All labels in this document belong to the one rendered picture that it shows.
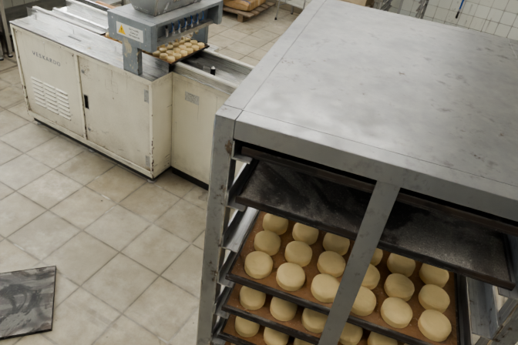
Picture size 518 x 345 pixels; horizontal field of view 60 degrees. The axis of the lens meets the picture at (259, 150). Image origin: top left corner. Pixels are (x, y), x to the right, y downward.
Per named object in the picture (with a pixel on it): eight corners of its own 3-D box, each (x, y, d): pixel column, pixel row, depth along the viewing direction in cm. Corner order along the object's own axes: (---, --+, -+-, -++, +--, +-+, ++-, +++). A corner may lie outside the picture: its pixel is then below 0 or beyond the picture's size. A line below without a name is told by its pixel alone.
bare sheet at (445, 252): (317, 60, 116) (317, 55, 115) (477, 99, 108) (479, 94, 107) (234, 202, 68) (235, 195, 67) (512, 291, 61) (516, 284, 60)
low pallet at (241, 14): (175, 1, 641) (175, -6, 635) (205, -9, 702) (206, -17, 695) (249, 25, 605) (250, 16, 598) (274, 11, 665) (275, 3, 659)
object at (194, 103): (169, 175, 330) (170, 62, 279) (197, 153, 356) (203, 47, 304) (250, 216, 306) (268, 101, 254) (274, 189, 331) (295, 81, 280)
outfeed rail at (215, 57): (65, 6, 348) (65, -3, 344) (68, 5, 350) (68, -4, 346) (295, 93, 279) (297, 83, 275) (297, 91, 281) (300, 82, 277)
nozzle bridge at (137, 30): (110, 64, 279) (106, 10, 259) (183, 34, 332) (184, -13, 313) (151, 82, 267) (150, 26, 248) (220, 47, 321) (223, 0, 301)
